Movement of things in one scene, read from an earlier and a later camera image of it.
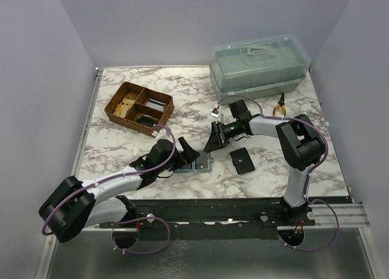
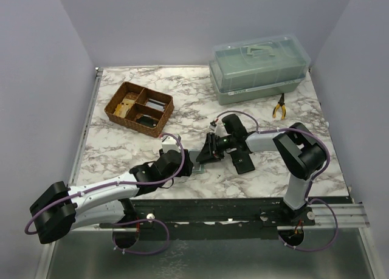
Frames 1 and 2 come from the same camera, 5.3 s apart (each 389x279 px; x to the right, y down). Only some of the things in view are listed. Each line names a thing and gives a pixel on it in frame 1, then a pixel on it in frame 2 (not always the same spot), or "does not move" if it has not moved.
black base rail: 215,219 does not move
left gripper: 188,154 to 186,170
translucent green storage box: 254,68 does not move
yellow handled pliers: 280,103 does not move
